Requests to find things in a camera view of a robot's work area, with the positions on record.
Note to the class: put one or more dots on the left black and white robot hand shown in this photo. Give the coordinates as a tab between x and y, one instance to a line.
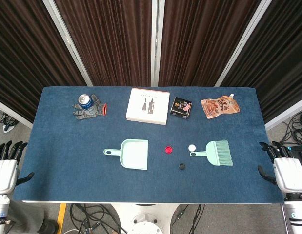
4	175

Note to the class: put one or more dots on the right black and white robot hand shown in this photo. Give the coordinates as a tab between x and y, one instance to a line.
288	174

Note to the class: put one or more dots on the mint green hand brush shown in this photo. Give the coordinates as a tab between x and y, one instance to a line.
214	152

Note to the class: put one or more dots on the mint green dustpan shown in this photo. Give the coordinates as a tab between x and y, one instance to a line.
134	156

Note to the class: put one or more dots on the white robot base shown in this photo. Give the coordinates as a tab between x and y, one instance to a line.
146	219

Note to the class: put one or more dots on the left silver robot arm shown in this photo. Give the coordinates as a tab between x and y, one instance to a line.
0	209

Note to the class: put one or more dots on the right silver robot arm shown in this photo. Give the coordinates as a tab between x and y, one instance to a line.
295	212

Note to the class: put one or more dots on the white bottle cap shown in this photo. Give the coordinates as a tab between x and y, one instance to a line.
192	147

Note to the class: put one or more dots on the black bottle cap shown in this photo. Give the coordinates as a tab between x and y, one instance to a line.
182	166

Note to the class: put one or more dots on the red bottle cap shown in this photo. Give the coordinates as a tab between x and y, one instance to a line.
168	149

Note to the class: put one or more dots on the grey trouser leg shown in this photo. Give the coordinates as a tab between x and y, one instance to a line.
26	217

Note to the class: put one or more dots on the black shoe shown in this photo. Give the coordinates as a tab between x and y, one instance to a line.
49	226

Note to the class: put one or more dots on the yellow floor tape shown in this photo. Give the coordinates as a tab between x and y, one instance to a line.
61	218

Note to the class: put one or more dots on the blue table mat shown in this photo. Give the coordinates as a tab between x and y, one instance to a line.
92	185

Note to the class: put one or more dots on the orange spouted sauce pouch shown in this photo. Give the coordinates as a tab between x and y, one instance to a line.
219	107

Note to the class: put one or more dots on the blue drink can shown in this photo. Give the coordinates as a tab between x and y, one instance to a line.
85	101

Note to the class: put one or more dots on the grey knit work glove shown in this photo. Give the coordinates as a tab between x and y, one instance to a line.
97	111

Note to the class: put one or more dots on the dark brown pleated curtain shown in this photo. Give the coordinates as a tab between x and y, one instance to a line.
275	53
109	41
24	53
202	41

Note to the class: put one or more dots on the black rectangular food tin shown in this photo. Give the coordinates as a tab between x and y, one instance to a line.
181	107

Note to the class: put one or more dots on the white flat cardboard box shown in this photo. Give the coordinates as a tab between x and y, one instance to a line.
147	107

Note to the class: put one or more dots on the white frame post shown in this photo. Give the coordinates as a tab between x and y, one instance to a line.
67	41
287	113
11	113
243	41
156	41

